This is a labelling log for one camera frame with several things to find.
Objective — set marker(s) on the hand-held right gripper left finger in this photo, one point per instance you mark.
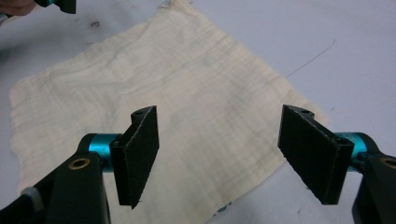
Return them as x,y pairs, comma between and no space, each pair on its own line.
137,155

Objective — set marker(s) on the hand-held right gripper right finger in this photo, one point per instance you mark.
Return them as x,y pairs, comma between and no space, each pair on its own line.
314,155

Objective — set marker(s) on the cream printed towel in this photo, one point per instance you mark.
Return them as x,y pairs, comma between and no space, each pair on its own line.
202,77

